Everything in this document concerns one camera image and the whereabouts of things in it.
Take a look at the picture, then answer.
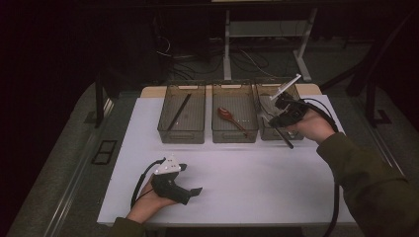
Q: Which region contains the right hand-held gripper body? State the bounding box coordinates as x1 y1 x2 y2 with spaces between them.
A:
269 73 311 128

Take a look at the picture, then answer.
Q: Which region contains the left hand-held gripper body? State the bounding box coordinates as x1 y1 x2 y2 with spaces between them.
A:
149 155 196 206

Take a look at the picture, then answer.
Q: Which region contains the transparent grey storage bin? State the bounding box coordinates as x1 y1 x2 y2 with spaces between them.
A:
254 78 311 141
157 82 207 145
210 81 260 144

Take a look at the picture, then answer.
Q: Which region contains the silver metal fork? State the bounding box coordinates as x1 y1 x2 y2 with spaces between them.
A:
254 94 294 150

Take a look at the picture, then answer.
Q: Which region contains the reddish brown wooden spoon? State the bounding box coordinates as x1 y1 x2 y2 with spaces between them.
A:
216 107 250 138

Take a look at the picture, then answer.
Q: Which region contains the person's right hand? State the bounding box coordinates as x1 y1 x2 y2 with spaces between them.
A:
286 108 337 146

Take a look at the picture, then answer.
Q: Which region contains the person's left hand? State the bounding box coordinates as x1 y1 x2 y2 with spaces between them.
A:
126 175 180 225

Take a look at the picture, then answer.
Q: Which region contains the white table cover board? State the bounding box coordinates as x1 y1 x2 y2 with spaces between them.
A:
97 94 391 227

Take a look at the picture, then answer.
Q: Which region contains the black upright stand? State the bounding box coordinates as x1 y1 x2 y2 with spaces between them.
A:
93 72 115 129

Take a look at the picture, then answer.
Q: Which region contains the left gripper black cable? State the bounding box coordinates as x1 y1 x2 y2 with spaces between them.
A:
129 156 168 210

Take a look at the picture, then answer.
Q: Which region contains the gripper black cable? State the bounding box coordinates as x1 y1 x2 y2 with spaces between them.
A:
297 96 342 237
129 156 168 210

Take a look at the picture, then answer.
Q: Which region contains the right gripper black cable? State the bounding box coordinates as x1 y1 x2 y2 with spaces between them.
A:
297 96 342 237

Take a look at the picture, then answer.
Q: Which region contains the white metal stand frame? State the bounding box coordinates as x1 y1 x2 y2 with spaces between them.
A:
222 8 319 83

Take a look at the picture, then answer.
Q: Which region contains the black angled stand frame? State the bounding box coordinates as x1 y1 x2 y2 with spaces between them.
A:
320 9 419 128

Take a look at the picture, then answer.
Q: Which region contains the tangle of floor cables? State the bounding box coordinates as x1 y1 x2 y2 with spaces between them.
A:
153 18 278 82

